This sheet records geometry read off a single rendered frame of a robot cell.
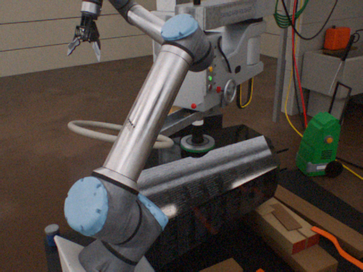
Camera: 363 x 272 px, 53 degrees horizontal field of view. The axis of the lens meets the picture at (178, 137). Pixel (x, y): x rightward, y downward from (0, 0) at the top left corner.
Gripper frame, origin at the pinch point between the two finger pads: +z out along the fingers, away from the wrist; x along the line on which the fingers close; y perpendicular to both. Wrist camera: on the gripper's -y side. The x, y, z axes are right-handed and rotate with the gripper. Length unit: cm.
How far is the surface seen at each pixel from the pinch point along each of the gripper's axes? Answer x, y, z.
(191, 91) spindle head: 50, -41, 3
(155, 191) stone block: 42, -34, 63
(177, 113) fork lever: 45, -46, 17
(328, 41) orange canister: 197, -319, -100
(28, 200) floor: -77, -142, 125
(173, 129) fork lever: 46, -24, 25
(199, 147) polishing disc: 61, -53, 35
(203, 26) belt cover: 50, -27, -30
